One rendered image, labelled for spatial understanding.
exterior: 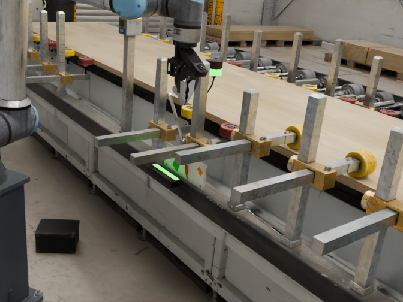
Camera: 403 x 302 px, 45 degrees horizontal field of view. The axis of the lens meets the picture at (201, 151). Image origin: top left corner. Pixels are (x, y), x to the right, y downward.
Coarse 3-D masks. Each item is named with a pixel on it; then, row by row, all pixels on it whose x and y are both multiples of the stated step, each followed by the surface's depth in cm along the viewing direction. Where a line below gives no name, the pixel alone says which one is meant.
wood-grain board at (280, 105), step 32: (96, 32) 359; (96, 64) 268; (224, 64) 290; (192, 96) 214; (224, 96) 219; (288, 96) 230; (256, 128) 180; (352, 128) 191; (384, 128) 195; (320, 160) 155
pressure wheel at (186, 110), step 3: (186, 105) 197; (189, 105) 198; (192, 105) 198; (183, 108) 193; (186, 108) 193; (189, 108) 195; (192, 108) 195; (183, 111) 194; (186, 111) 193; (189, 111) 192; (183, 114) 194; (186, 114) 193; (189, 114) 193; (189, 117) 193; (189, 120) 197; (189, 123) 198
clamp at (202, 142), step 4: (188, 136) 174; (188, 140) 174; (192, 140) 172; (196, 140) 171; (200, 140) 171; (204, 140) 171; (200, 144) 169; (204, 144) 167; (208, 144) 168; (212, 144) 168
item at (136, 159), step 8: (184, 144) 168; (192, 144) 169; (144, 152) 158; (152, 152) 159; (160, 152) 160; (168, 152) 162; (136, 160) 155; (144, 160) 157; (152, 160) 159; (160, 160) 161
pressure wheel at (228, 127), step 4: (224, 124) 179; (228, 124) 180; (232, 124) 180; (236, 124) 180; (220, 128) 177; (224, 128) 175; (228, 128) 175; (232, 128) 175; (220, 132) 177; (224, 132) 175; (228, 132) 174; (224, 136) 175; (228, 136) 175
